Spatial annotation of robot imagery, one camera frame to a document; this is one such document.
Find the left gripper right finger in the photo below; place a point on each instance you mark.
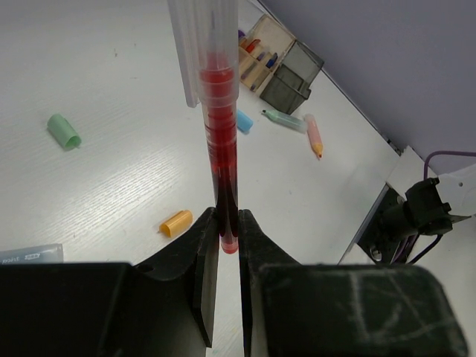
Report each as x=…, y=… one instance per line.
x=290, y=309

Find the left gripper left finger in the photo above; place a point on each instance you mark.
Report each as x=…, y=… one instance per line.
x=163, y=306

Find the light blue highlighter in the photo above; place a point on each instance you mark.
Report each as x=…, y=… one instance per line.
x=52, y=253

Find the pink orange highlighter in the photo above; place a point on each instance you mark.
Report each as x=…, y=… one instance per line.
x=314, y=135

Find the red pen with clip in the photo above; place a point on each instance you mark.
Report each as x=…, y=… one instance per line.
x=206, y=37

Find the purple gel pen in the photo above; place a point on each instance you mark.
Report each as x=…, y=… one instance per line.
x=251, y=69

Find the red gel pen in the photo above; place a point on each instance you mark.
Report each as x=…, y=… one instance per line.
x=252, y=45

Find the green highlighter on table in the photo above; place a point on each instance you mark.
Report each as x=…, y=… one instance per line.
x=286, y=120

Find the blue highlighter cap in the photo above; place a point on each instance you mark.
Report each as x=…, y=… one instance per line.
x=244, y=123

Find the green highlighter cap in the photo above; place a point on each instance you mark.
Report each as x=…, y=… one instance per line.
x=63, y=132

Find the clear organizer container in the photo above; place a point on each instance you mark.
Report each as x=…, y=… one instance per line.
x=287, y=85

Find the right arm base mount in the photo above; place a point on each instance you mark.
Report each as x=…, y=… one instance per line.
x=414, y=202

